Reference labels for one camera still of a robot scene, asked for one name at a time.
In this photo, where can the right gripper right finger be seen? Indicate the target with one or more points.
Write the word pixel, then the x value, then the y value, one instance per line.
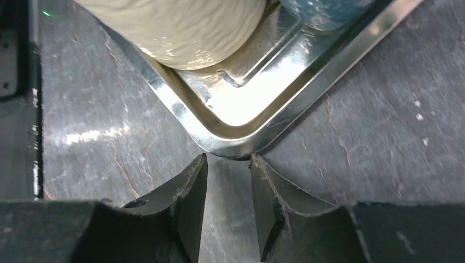
pixel 295 226

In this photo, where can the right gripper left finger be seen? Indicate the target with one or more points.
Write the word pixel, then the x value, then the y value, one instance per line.
pixel 168 220

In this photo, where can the metal tray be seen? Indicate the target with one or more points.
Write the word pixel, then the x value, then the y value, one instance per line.
pixel 241 105

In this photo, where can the cream ribbed mug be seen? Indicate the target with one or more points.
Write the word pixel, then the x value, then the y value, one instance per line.
pixel 182 34

